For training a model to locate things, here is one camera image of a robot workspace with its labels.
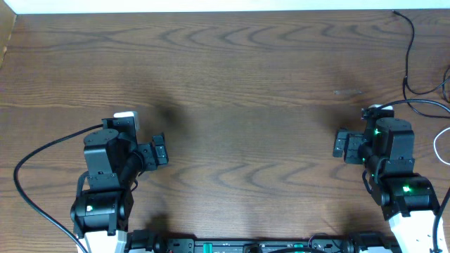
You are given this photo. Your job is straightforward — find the white usb cable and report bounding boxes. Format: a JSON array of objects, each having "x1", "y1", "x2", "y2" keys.
[{"x1": 432, "y1": 126, "x2": 450, "y2": 166}]

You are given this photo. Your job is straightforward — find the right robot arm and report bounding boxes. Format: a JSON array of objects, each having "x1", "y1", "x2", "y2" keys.
[{"x1": 333, "y1": 105, "x2": 449, "y2": 252}]

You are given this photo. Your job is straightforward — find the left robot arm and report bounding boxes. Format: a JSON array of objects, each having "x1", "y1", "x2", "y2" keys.
[{"x1": 70, "y1": 116, "x2": 169, "y2": 252}]

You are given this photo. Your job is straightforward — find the cardboard panel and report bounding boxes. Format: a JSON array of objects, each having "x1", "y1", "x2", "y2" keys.
[{"x1": 0, "y1": 0, "x2": 17, "y2": 65}]

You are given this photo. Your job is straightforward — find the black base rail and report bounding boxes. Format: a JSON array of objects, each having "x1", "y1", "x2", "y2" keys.
[{"x1": 124, "y1": 230, "x2": 401, "y2": 253}]

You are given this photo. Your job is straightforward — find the right camera cable black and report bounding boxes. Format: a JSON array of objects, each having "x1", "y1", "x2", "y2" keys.
[{"x1": 361, "y1": 98, "x2": 450, "y2": 253}]

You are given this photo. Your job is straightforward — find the camera cable black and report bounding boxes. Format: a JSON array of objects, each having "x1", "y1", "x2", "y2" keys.
[
  {"x1": 13, "y1": 132, "x2": 86, "y2": 252},
  {"x1": 361, "y1": 98, "x2": 450, "y2": 253}
]

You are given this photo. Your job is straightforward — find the left camera cable black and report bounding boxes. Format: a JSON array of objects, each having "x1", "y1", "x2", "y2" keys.
[{"x1": 13, "y1": 132, "x2": 86, "y2": 252}]

